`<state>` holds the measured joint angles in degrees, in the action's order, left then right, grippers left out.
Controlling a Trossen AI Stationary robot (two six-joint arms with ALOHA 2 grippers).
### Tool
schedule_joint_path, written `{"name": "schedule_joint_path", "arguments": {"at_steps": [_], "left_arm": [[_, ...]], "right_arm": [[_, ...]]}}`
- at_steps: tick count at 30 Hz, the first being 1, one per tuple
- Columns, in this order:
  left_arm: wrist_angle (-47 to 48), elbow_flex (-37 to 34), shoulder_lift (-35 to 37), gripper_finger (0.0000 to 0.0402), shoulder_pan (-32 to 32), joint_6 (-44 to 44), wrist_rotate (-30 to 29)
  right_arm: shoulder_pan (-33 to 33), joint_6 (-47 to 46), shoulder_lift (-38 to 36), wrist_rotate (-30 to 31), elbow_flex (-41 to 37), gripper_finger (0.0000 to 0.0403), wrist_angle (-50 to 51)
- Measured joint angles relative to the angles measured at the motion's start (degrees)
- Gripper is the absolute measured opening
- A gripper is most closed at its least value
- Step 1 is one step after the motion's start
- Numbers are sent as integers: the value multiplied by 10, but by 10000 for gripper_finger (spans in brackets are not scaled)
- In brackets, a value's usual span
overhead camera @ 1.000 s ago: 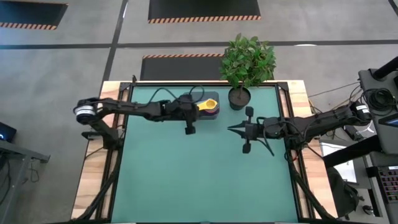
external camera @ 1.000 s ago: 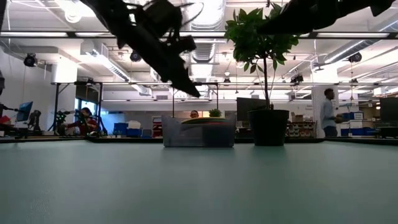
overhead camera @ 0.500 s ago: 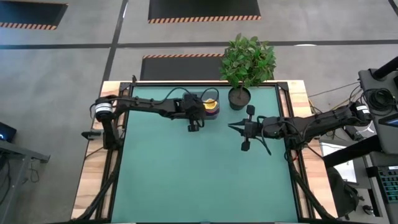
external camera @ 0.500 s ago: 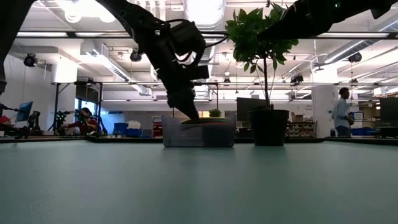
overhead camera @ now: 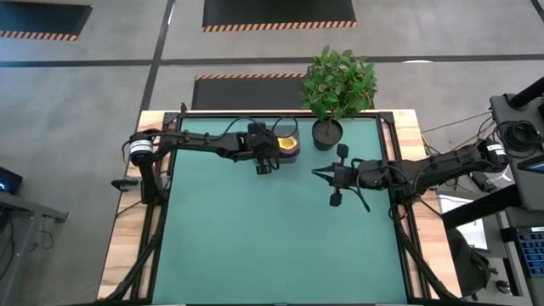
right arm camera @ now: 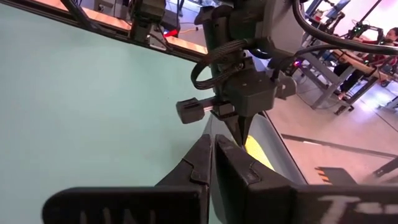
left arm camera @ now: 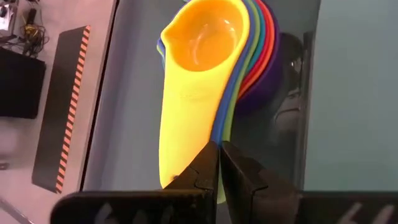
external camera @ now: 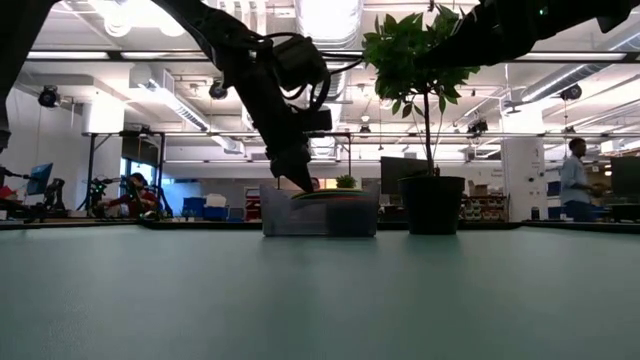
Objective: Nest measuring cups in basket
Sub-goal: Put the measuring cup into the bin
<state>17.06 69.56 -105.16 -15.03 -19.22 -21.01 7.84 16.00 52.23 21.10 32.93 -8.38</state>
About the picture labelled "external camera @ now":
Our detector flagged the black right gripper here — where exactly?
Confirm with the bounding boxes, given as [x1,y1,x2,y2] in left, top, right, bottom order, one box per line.
[414,0,501,69]

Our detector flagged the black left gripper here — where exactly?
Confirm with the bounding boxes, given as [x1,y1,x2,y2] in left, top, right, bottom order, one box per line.
[222,47,334,194]

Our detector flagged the green measuring cup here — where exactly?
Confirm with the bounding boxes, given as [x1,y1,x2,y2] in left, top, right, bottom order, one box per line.
[292,190,371,199]

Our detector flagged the red measuring cup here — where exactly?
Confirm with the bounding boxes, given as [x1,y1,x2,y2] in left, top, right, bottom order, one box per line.
[294,195,372,202]

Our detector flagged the grey translucent plastic basket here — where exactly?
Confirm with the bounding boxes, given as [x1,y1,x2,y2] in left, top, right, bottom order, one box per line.
[258,182,380,238]

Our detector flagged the green plant in black pot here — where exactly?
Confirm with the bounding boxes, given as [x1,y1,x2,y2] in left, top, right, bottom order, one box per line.
[362,4,482,236]

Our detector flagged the black monitor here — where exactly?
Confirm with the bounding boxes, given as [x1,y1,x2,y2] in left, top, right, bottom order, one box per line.
[609,156,640,204]
[379,156,431,196]

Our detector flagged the white round pillar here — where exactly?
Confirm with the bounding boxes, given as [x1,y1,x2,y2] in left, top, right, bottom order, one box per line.
[501,137,547,217]

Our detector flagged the person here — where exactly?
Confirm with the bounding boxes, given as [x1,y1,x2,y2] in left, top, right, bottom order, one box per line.
[558,137,609,223]
[98,172,159,219]

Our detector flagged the green table mat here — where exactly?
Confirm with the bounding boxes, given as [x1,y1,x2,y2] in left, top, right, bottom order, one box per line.
[0,225,640,360]

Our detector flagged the black overhead light bar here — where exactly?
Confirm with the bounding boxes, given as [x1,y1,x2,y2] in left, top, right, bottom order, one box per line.
[19,49,640,64]

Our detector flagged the blue monitor screen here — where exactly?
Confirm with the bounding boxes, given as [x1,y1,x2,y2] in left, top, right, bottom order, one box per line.
[26,162,54,196]

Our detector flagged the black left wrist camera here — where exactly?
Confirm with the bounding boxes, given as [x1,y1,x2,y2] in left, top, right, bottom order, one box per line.
[272,34,331,91]

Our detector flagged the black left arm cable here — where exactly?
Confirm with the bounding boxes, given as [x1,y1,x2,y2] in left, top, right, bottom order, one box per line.
[258,31,364,109]

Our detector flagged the black aluminium table frame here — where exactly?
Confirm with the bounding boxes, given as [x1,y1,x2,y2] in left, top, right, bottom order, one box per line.
[0,218,640,234]

